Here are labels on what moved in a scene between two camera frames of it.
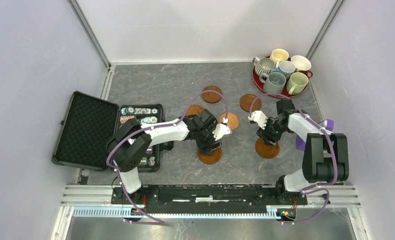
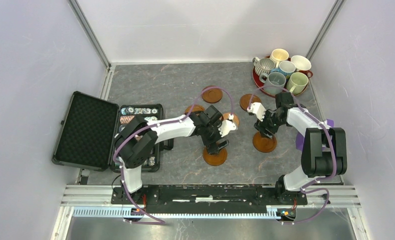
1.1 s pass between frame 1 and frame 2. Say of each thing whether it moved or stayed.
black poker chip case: stayed
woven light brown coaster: stayed
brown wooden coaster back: stayed
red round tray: stayed
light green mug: stayed
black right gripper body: moved
